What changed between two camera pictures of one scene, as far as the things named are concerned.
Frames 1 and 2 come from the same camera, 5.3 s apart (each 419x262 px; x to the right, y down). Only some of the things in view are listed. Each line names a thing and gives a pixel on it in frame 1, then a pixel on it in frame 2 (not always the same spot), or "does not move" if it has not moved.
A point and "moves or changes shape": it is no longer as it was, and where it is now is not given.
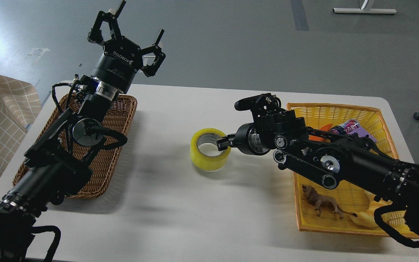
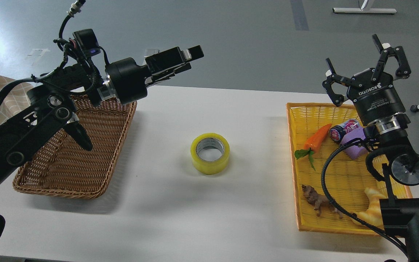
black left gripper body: (117, 66) to (127, 82)
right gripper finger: (223, 144) to (404, 71)
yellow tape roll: (203, 162) moves or changes shape
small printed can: (347, 126) does not move
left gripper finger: (150, 70) to (194, 52)
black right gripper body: (249, 139) to (376, 100)
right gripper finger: (229, 138) to (338, 99)
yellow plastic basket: (319, 208) does not move
